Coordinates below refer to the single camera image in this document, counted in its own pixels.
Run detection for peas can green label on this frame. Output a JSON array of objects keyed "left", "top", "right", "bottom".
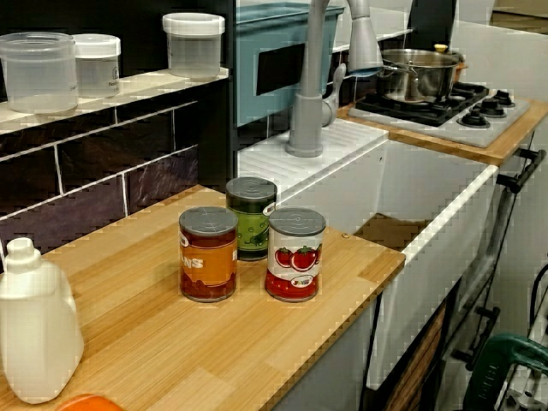
[{"left": 225, "top": 176, "right": 278, "bottom": 262}]

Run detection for tomato can red white label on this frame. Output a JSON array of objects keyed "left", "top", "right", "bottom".
[{"left": 265, "top": 207, "right": 327, "bottom": 303}]

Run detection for beans can orange brown label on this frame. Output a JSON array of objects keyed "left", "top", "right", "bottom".
[{"left": 178, "top": 206, "right": 239, "bottom": 303}]

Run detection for black upright panel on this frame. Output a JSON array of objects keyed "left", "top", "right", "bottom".
[{"left": 196, "top": 0, "right": 237, "bottom": 189}]

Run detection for blue plastic bin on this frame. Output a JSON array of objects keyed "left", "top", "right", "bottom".
[{"left": 235, "top": 2, "right": 346, "bottom": 128}]

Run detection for grey toy kitchen faucet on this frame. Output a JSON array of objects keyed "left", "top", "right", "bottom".
[{"left": 285, "top": 0, "right": 384, "bottom": 158}]

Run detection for white toy sink unit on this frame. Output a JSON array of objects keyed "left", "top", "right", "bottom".
[{"left": 237, "top": 117, "right": 500, "bottom": 390}]

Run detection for white container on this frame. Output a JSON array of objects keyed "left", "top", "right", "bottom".
[{"left": 162, "top": 12, "right": 226, "bottom": 80}]

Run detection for silver metal pot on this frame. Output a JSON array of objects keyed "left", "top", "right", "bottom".
[{"left": 376, "top": 44, "right": 468, "bottom": 104}]

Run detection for white-lidded jar with label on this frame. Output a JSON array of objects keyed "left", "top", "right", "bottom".
[{"left": 72, "top": 33, "right": 122, "bottom": 98}]

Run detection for grey toy stove black burners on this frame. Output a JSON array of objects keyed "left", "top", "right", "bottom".
[{"left": 347, "top": 80, "right": 532, "bottom": 150}]

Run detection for white plastic detergent bottle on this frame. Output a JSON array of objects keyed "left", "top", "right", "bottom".
[{"left": 0, "top": 237, "right": 86, "bottom": 406}]

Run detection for large clear plastic jar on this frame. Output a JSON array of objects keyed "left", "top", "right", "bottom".
[{"left": 0, "top": 32, "right": 80, "bottom": 115}]

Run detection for green clamp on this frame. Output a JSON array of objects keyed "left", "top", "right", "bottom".
[{"left": 462, "top": 334, "right": 548, "bottom": 411}]

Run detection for toy salmon sushi piece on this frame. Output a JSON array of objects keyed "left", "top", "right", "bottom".
[{"left": 55, "top": 393, "right": 125, "bottom": 411}]

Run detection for white wall shelf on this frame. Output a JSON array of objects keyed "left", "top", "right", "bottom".
[{"left": 0, "top": 66, "right": 230, "bottom": 137}]

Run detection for black cabinet handle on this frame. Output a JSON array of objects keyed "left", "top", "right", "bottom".
[
  {"left": 451, "top": 306, "right": 501, "bottom": 372},
  {"left": 496, "top": 147, "right": 547, "bottom": 194}
]

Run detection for black cable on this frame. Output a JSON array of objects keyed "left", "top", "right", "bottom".
[{"left": 528, "top": 263, "right": 548, "bottom": 331}]

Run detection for silver metal frame rail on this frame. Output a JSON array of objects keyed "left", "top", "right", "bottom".
[{"left": 498, "top": 359, "right": 548, "bottom": 411}]

